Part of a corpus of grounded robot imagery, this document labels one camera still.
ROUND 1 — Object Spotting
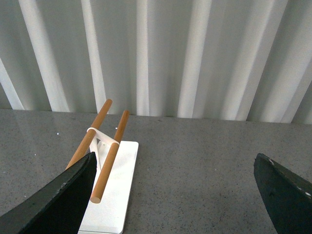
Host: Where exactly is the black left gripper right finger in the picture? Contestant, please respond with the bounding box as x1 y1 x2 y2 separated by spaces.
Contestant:
253 154 312 234

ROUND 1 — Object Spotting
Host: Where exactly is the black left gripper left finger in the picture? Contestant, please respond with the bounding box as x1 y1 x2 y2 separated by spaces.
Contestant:
0 152 97 234

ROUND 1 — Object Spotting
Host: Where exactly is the right wooden rack rod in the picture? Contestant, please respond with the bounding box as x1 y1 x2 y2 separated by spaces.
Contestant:
90 110 129 204

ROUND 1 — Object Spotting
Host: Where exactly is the wooden rack rod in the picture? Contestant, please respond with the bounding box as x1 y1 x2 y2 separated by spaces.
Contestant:
65 99 112 170
90 110 129 204

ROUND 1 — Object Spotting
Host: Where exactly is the white towel rack stand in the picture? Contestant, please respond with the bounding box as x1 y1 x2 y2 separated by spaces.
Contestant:
79 141 138 234

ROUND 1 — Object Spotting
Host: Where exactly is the left wooden rack rod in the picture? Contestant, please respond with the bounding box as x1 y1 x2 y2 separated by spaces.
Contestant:
65 99 112 170

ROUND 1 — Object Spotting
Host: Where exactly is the white pleated curtain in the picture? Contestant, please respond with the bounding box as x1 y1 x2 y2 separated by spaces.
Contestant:
0 0 312 124

